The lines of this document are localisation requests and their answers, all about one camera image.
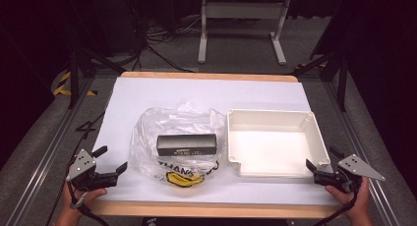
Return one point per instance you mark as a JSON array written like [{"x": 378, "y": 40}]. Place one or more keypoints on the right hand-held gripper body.
[{"x": 358, "y": 167}]

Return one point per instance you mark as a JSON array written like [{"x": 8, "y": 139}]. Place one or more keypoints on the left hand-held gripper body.
[{"x": 82, "y": 163}]

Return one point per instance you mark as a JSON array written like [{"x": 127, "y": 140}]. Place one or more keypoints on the clear plastic bag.
[{"x": 147, "y": 147}]

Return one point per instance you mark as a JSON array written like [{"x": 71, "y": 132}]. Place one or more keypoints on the white plastic container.
[{"x": 268, "y": 147}]

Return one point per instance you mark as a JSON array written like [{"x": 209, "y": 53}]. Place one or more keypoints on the black rectangular box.
[{"x": 186, "y": 144}]

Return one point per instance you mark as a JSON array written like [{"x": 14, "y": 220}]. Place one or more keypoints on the person's right hand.
[{"x": 354, "y": 204}]

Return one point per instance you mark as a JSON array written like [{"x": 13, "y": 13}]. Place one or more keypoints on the person's left hand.
[{"x": 76, "y": 203}]

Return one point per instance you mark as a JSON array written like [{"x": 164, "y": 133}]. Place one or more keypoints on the black metal stand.
[
  {"x": 343, "y": 82},
  {"x": 74, "y": 78}
]

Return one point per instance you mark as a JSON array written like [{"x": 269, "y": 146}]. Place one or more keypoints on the yellow black hazard tape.
[{"x": 62, "y": 85}]

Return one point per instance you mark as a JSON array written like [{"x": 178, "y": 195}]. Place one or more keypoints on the white paper sheet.
[{"x": 196, "y": 95}]

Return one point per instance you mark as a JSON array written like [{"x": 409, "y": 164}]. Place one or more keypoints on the white metal stand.
[{"x": 203, "y": 39}]

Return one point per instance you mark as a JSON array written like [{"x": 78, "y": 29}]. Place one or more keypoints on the aluminium rail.
[
  {"x": 360, "y": 147},
  {"x": 49, "y": 154}
]

